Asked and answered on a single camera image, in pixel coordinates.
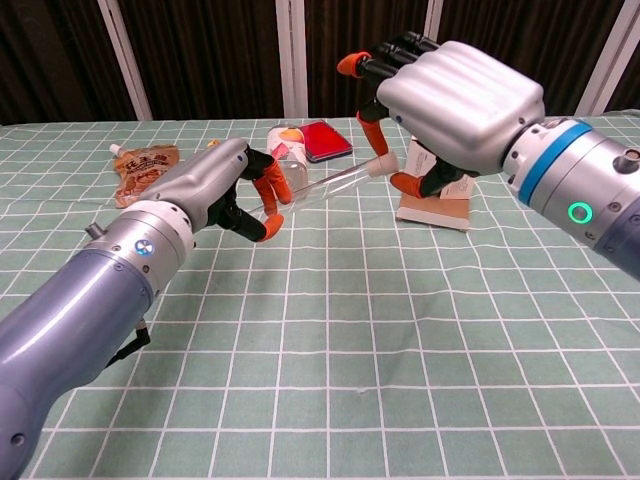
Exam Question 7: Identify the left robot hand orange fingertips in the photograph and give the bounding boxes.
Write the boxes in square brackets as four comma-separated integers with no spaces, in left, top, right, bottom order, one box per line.
[132,138,291,244]

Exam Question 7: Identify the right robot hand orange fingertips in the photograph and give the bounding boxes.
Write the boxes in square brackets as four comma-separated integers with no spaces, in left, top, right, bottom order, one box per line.
[337,30,546,199]

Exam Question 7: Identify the small white tube cap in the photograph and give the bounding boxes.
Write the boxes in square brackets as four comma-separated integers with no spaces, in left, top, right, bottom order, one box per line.
[368,153,401,177]

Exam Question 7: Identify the clear glass test tube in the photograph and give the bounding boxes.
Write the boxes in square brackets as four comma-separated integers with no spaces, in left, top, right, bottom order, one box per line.
[249,158,381,216]

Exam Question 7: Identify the brown snack pouch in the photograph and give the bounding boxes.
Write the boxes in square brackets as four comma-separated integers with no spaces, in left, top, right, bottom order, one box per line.
[108,143,181,210]

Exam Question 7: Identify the clear bottle peach label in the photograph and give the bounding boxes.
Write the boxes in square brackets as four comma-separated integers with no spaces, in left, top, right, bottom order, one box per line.
[266,124,310,192]

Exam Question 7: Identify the white cardboard product box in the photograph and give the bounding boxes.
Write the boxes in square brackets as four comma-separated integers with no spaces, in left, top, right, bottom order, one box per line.
[395,134,475,232]

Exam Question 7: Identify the red stamp pad case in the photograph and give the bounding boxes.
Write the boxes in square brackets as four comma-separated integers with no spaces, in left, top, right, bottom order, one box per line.
[298,119,354,164]

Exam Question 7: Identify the green checked tablecloth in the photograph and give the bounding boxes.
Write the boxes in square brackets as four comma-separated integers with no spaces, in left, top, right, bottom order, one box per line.
[0,115,640,480]

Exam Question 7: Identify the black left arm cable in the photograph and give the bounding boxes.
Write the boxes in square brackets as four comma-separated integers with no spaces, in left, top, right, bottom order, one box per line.
[107,319,151,366]

